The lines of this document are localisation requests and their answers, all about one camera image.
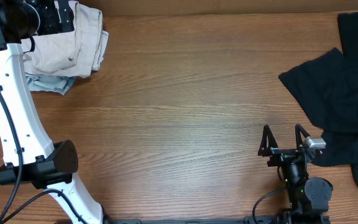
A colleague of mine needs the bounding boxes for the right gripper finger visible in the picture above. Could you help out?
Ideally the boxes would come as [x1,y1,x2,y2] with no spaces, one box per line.
[258,124,279,157]
[295,124,310,148]

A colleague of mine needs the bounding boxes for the beige khaki shorts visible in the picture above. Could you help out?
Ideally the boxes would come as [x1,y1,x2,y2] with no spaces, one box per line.
[21,1,109,78]

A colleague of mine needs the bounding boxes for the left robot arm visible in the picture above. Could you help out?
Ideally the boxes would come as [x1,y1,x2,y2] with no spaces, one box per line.
[0,1,109,223]

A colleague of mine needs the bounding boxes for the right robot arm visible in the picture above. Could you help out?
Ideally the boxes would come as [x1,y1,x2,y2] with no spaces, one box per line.
[252,124,333,224]

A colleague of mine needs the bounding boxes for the folded light blue jeans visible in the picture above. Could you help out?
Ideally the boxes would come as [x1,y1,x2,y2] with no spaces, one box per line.
[25,73,76,95]

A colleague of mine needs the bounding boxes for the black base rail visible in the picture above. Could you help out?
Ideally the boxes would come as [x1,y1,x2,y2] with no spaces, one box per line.
[104,215,331,224]

